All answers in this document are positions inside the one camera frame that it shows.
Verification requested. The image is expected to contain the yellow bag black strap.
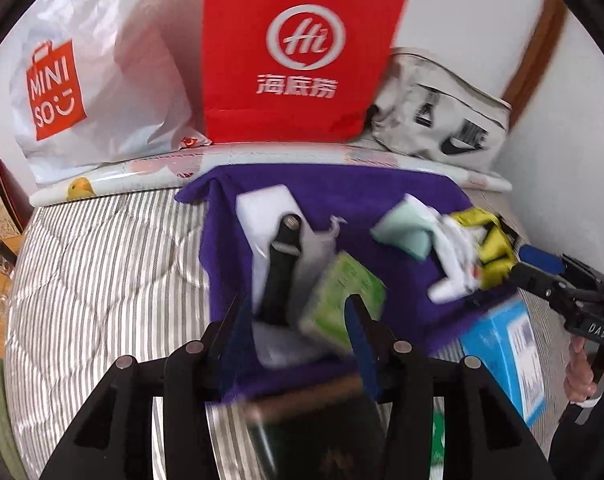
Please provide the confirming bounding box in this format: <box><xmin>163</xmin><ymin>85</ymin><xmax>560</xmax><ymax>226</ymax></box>
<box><xmin>447</xmin><ymin>207</ymin><xmax>520</xmax><ymax>291</ymax></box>

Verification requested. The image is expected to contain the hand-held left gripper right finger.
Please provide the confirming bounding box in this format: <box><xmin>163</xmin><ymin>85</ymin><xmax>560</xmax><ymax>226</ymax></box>
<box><xmin>343</xmin><ymin>294</ymin><xmax>555</xmax><ymax>480</ymax></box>

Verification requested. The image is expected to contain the mint green cloth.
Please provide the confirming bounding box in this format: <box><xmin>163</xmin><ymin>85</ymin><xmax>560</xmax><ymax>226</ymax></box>
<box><xmin>371</xmin><ymin>195</ymin><xmax>435</xmax><ymax>261</ymax></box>

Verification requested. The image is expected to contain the red paper bag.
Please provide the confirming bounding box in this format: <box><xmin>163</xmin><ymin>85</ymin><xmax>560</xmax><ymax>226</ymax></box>
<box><xmin>202</xmin><ymin>0</ymin><xmax>413</xmax><ymax>143</ymax></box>

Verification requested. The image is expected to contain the rolled printed paper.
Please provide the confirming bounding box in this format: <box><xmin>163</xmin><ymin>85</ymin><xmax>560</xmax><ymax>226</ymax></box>
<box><xmin>29</xmin><ymin>140</ymin><xmax>513</xmax><ymax>208</ymax></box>

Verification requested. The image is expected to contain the white sponge block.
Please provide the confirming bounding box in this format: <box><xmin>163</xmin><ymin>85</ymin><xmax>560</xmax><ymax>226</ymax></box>
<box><xmin>234</xmin><ymin>184</ymin><xmax>313</xmax><ymax>261</ymax></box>

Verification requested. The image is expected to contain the white cloth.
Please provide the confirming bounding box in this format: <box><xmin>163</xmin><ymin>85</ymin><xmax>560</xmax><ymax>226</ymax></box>
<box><xmin>422</xmin><ymin>207</ymin><xmax>488</xmax><ymax>303</ymax></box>

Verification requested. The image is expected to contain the dark tea tin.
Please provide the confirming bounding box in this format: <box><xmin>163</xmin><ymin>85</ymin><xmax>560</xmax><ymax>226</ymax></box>
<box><xmin>242</xmin><ymin>375</ymin><xmax>388</xmax><ymax>480</ymax></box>

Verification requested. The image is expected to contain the brown wooden door frame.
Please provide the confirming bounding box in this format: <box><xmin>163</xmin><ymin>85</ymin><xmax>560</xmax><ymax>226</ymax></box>
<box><xmin>499</xmin><ymin>0</ymin><xmax>568</xmax><ymax>111</ymax></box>

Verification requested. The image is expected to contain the striped mattress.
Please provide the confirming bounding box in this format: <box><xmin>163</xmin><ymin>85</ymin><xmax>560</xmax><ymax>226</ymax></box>
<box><xmin>2</xmin><ymin>190</ymin><xmax>568</xmax><ymax>480</ymax></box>

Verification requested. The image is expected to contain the white mesh drawstring pouch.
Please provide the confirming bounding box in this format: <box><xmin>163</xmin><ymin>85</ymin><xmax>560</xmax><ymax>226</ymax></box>
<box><xmin>252</xmin><ymin>215</ymin><xmax>345</xmax><ymax>368</ymax></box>

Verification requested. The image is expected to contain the grey sling bag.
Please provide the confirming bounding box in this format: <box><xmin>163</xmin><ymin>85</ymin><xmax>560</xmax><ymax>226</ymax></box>
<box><xmin>369</xmin><ymin>47</ymin><xmax>513</xmax><ymax>173</ymax></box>

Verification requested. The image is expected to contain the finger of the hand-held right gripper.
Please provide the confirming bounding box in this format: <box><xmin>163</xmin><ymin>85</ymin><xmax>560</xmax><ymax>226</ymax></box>
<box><xmin>508</xmin><ymin>262</ymin><xmax>575</xmax><ymax>306</ymax></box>
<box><xmin>518</xmin><ymin>244</ymin><xmax>565</xmax><ymax>275</ymax></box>

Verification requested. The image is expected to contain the blue tissue pack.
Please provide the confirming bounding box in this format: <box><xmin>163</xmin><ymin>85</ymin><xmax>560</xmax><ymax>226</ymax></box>
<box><xmin>457</xmin><ymin>297</ymin><xmax>550</xmax><ymax>428</ymax></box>

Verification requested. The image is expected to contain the white plastic shopping bag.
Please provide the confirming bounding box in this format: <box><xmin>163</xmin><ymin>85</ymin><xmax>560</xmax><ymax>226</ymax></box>
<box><xmin>9</xmin><ymin>0</ymin><xmax>203</xmax><ymax>186</ymax></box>

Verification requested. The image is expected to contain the person's right forearm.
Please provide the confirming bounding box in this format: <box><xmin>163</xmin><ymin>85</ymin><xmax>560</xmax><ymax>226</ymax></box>
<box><xmin>547</xmin><ymin>400</ymin><xmax>604</xmax><ymax>480</ymax></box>

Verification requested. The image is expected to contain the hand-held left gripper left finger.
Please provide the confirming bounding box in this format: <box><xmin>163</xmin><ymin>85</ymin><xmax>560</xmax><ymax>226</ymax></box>
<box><xmin>47</xmin><ymin>292</ymin><xmax>255</xmax><ymax>480</ymax></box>

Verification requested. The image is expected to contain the person's right hand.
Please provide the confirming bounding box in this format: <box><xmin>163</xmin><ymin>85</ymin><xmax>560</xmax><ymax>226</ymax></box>
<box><xmin>564</xmin><ymin>337</ymin><xmax>604</xmax><ymax>406</ymax></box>

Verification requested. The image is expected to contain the purple towel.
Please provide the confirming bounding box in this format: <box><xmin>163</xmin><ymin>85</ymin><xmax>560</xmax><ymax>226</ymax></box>
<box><xmin>174</xmin><ymin>162</ymin><xmax>523</xmax><ymax>403</ymax></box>

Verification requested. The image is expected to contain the light green tissue pack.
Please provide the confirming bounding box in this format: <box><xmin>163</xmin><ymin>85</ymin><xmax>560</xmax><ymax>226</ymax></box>
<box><xmin>298</xmin><ymin>251</ymin><xmax>387</xmax><ymax>356</ymax></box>

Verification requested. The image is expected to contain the black cylindrical tool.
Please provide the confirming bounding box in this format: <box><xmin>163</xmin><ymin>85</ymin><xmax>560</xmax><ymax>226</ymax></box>
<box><xmin>259</xmin><ymin>214</ymin><xmax>304</xmax><ymax>328</ymax></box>

